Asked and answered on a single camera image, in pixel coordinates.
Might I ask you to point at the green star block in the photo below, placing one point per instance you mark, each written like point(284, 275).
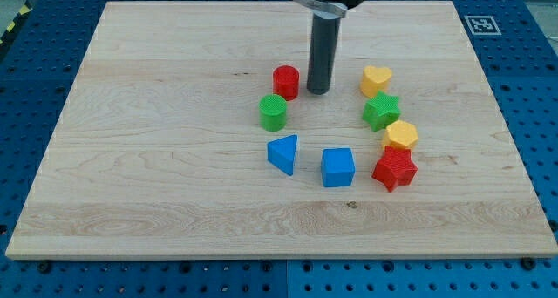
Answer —
point(381, 111)

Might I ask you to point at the yellow heart block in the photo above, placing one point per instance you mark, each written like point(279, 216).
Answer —
point(374, 80)

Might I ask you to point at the red star block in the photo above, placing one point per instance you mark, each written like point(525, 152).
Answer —
point(395, 168)

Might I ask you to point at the blue triangle block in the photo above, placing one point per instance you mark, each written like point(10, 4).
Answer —
point(281, 153)

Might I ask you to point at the green cylinder block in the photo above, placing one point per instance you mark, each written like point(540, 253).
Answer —
point(273, 112)

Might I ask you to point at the blue cube block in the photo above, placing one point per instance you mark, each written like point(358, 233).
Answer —
point(337, 167)

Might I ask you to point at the red cylinder block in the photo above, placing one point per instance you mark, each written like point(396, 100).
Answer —
point(286, 80)

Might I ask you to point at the wooden board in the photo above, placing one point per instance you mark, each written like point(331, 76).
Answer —
point(158, 153)

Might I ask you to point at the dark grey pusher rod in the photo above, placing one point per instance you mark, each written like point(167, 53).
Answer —
point(323, 45)

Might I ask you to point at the yellow hexagon block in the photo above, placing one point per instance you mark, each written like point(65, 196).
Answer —
point(400, 135)

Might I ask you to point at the white fiducial marker tag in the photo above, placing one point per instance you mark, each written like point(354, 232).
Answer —
point(482, 25)

